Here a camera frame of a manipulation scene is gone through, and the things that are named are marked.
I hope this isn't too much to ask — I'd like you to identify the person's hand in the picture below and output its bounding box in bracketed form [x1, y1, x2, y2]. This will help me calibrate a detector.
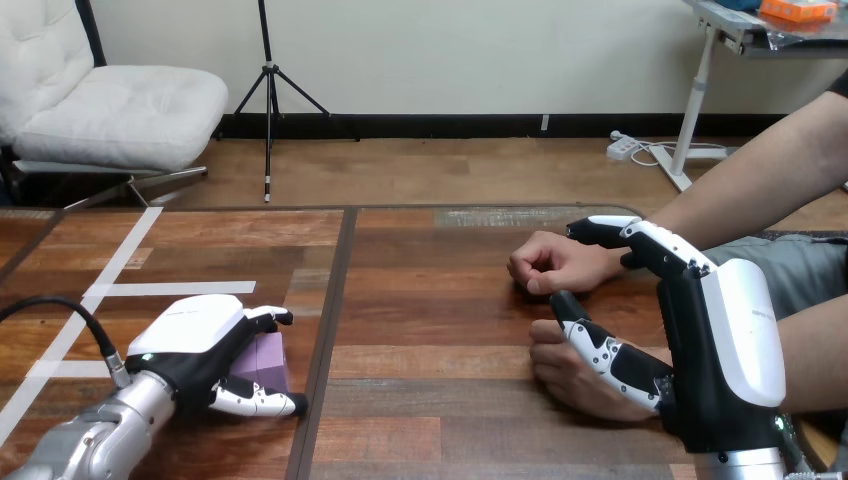
[527, 319, 672, 424]
[506, 230, 628, 297]

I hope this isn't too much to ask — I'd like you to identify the purple block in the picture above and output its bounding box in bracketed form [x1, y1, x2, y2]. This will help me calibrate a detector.
[230, 331, 291, 394]

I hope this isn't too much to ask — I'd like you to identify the white desk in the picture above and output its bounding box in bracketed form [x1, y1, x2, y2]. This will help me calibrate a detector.
[647, 0, 848, 194]

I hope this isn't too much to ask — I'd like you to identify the black tripod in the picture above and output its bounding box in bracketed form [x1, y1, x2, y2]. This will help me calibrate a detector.
[211, 0, 363, 204]

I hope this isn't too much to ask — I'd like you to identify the white power strip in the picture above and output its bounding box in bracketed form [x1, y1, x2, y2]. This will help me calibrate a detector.
[605, 130, 641, 162]

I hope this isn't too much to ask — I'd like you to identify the black cable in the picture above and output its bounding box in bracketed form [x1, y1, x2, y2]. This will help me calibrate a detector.
[0, 296, 134, 390]

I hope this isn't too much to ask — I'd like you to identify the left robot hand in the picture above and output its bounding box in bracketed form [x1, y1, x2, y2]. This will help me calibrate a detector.
[124, 294, 310, 419]

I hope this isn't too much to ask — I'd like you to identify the person's body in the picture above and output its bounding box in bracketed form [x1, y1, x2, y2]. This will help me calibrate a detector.
[702, 68, 848, 321]

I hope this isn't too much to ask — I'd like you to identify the orange thing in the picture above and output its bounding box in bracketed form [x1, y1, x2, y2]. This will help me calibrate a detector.
[758, 0, 840, 24]

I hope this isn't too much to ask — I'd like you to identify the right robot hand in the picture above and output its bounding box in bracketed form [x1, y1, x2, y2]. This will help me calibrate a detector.
[549, 215, 790, 457]

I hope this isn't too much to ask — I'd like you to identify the tangle of cables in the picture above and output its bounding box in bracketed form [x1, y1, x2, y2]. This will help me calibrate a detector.
[629, 139, 731, 169]

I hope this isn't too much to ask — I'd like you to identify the white cushioned chair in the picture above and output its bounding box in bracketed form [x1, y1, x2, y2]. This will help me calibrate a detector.
[0, 0, 231, 208]

